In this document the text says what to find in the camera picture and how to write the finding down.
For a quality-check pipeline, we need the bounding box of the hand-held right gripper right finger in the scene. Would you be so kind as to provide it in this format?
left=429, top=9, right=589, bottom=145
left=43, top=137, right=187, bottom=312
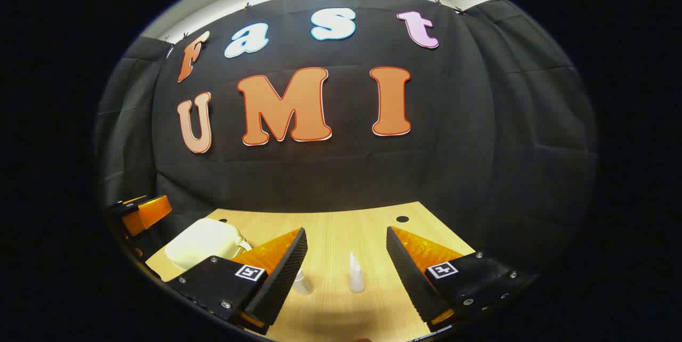
left=386, top=226, right=536, bottom=332

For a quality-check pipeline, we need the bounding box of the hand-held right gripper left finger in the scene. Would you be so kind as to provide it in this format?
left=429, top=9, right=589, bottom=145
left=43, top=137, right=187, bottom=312
left=168, top=227, right=308, bottom=335

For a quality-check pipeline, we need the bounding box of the white pump bottle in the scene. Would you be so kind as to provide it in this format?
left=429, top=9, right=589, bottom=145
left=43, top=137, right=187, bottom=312
left=291, top=267, right=314, bottom=296

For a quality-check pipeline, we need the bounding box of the white squeeze tube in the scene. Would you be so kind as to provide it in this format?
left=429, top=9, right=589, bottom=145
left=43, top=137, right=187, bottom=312
left=348, top=251, right=366, bottom=294

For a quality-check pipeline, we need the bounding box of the pale yellow small suitcase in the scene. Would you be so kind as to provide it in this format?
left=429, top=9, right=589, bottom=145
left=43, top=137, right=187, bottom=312
left=164, top=218, right=252, bottom=272

